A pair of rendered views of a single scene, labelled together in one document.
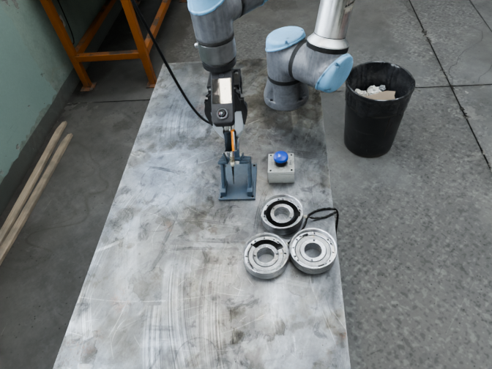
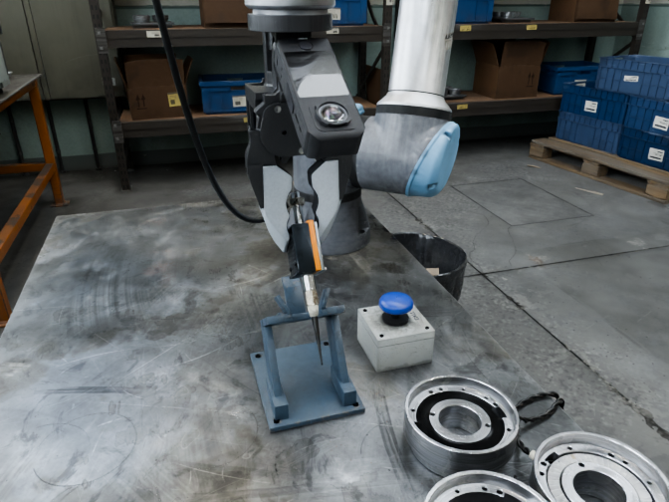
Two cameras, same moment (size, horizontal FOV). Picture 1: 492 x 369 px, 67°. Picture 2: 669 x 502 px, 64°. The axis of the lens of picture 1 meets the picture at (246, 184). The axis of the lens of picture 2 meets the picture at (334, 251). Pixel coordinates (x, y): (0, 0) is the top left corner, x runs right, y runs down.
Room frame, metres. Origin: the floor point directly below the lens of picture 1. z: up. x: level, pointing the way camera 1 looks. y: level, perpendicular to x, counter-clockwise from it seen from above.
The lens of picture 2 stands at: (0.25, 0.20, 1.19)
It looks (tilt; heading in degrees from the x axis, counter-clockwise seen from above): 26 degrees down; 333
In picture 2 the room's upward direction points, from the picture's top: straight up
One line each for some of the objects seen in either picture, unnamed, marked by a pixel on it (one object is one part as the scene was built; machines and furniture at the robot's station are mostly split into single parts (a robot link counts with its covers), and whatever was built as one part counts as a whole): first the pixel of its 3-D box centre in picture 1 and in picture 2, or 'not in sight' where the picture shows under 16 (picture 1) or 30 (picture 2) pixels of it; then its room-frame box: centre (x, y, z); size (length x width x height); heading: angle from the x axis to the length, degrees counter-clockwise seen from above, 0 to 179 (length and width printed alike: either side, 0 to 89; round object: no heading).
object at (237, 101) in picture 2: not in sight; (237, 93); (4.06, -0.95, 0.56); 0.52 x 0.38 x 0.22; 77
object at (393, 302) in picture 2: (280, 161); (395, 315); (0.69, -0.10, 0.85); 0.04 x 0.04 x 0.05
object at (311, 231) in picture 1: (312, 252); (596, 497); (0.42, -0.13, 0.82); 0.10 x 0.10 x 0.04
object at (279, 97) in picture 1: (285, 84); (328, 211); (1.03, -0.18, 0.85); 0.15 x 0.15 x 0.10
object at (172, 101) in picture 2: not in sight; (156, 85); (4.14, -0.42, 0.64); 0.49 x 0.40 x 0.37; 85
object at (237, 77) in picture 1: (222, 80); (290, 86); (0.71, 0.01, 1.12); 0.09 x 0.08 x 0.12; 170
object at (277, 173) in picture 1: (281, 166); (392, 331); (0.70, -0.10, 0.82); 0.08 x 0.07 x 0.05; 170
